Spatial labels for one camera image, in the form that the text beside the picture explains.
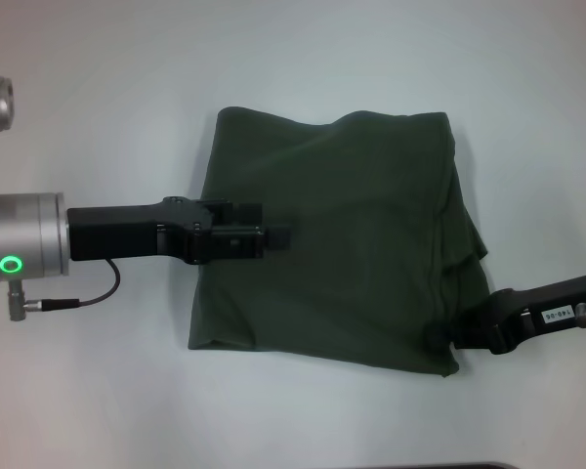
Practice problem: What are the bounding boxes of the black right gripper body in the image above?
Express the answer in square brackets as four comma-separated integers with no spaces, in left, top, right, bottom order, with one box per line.
[485,270,586,358]

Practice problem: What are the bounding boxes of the dark green FREE t-shirt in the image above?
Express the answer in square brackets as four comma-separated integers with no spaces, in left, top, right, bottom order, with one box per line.
[185,106,489,379]

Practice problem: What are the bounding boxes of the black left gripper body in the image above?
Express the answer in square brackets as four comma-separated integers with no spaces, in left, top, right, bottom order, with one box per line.
[65,194,217,267]

